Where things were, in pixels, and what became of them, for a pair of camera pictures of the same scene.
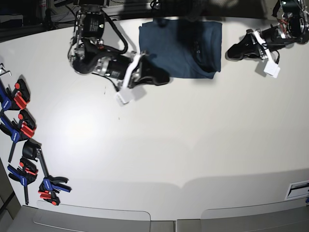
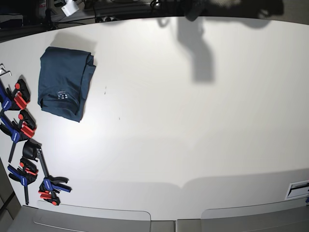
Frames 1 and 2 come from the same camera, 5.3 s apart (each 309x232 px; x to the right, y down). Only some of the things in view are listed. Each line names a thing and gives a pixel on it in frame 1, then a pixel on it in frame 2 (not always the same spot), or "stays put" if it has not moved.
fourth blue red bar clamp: [48, 188] stays put
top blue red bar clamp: [18, 99] stays put
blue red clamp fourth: [26, 172] stays put
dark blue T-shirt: [186, 48] to [64, 79]
